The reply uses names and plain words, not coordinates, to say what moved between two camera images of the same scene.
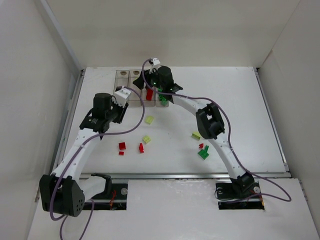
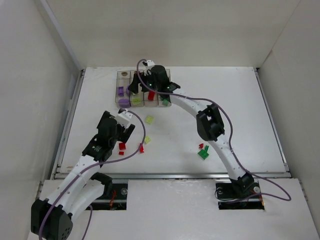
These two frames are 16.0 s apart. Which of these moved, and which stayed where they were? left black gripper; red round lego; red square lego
Moved: left black gripper
Stayed: red round lego; red square lego
